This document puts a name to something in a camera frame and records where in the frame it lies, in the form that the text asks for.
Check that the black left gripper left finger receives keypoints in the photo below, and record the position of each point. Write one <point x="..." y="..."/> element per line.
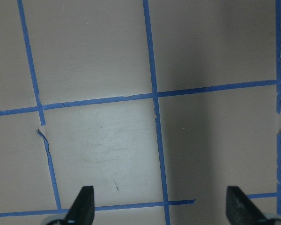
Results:
<point x="83" y="208"/>

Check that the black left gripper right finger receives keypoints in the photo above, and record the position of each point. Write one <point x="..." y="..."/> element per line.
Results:
<point x="239" y="208"/>

